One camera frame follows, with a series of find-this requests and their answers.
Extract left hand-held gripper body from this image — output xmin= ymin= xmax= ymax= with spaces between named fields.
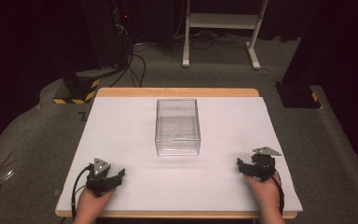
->
xmin=85 ymin=157 xmax=120 ymax=198

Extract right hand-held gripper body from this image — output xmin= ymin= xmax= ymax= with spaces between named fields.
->
xmin=241 ymin=146 xmax=282 ymax=183

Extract person's left hand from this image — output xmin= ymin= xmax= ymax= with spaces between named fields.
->
xmin=72 ymin=186 xmax=117 ymax=224

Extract person's right hand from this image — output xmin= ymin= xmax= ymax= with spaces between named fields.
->
xmin=243 ymin=173 xmax=285 ymax=224

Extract white table mat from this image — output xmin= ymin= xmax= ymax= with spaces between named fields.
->
xmin=56 ymin=96 xmax=304 ymax=213

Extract clear plastic box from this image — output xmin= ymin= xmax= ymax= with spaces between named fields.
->
xmin=154 ymin=98 xmax=201 ymax=157

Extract white metal stand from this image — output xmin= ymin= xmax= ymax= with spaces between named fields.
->
xmin=182 ymin=0 xmax=269 ymax=71

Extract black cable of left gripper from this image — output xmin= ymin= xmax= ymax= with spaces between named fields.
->
xmin=71 ymin=164 xmax=93 ymax=220

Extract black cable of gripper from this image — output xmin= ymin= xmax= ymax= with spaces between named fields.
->
xmin=271 ymin=173 xmax=285 ymax=216
xmin=71 ymin=164 xmax=93 ymax=220

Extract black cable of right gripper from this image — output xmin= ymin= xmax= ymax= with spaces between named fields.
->
xmin=271 ymin=173 xmax=285 ymax=216

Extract black post base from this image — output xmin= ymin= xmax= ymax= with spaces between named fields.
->
xmin=274 ymin=81 xmax=322 ymax=109

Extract black post with striped base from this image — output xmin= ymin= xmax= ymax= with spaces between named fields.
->
xmin=53 ymin=0 xmax=131 ymax=105

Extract black floor cables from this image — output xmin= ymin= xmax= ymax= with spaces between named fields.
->
xmin=109 ymin=40 xmax=152 ymax=89

